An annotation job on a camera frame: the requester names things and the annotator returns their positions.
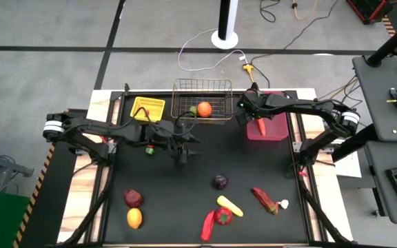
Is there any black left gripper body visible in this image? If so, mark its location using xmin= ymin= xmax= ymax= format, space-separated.
xmin=143 ymin=120 xmax=185 ymax=152

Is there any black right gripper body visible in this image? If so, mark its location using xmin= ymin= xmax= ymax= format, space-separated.
xmin=240 ymin=93 xmax=278 ymax=120

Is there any small red carrot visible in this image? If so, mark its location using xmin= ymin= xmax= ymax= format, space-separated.
xmin=256 ymin=117 xmax=267 ymax=137

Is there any dark purple round vegetable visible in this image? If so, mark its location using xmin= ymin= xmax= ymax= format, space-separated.
xmin=213 ymin=174 xmax=230 ymax=190

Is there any dark red round fruit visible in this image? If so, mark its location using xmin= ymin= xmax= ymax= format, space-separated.
xmin=123 ymin=189 xmax=143 ymax=209

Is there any red bell pepper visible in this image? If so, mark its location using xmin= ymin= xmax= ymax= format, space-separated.
xmin=214 ymin=207 xmax=234 ymax=226

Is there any long red pepper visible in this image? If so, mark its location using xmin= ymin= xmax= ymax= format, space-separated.
xmin=200 ymin=210 xmax=216 ymax=242

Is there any yellow orange oval fruit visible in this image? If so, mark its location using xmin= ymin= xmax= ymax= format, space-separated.
xmin=126 ymin=207 xmax=143 ymax=230

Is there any black table mat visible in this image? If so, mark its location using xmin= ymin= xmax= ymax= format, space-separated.
xmin=103 ymin=91 xmax=309 ymax=245

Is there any yellow power plug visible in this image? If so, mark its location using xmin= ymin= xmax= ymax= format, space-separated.
xmin=242 ymin=63 xmax=256 ymax=83

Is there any yellow plastic basket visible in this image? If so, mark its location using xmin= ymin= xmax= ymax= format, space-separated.
xmin=130 ymin=96 xmax=166 ymax=123

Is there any pink plastic bin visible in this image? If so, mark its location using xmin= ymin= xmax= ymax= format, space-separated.
xmin=245 ymin=90 xmax=290 ymax=142

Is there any black pole white round base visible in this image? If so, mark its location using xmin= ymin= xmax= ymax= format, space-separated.
xmin=210 ymin=0 xmax=240 ymax=50

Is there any grey desk with pole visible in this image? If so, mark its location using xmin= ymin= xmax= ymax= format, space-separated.
xmin=352 ymin=54 xmax=397 ymax=142

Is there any hazard striped black platform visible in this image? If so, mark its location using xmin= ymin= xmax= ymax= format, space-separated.
xmin=12 ymin=108 xmax=89 ymax=248

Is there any red black crate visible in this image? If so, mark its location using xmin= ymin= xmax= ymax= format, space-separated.
xmin=345 ymin=0 xmax=397 ymax=25

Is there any black slanted pole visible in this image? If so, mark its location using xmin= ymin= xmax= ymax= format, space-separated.
xmin=366 ymin=12 xmax=397 ymax=68

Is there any grey desk with keyboard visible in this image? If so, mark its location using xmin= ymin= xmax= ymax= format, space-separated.
xmin=363 ymin=140 xmax=397 ymax=225

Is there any black metal table frame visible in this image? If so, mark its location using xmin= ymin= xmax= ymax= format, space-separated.
xmin=56 ymin=82 xmax=354 ymax=248

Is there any copper wire basket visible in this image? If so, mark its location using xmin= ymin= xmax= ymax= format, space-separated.
xmin=170 ymin=78 xmax=234 ymax=125

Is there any looped black floor cable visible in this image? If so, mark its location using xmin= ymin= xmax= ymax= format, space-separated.
xmin=259 ymin=0 xmax=281 ymax=23

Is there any long black floor cable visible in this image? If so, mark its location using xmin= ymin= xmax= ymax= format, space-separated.
xmin=250 ymin=0 xmax=340 ymax=89

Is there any white floor cable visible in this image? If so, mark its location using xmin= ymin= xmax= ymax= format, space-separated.
xmin=176 ymin=28 xmax=250 ymax=72

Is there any yellow floor cable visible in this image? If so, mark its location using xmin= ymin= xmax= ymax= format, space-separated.
xmin=291 ymin=0 xmax=320 ymax=21

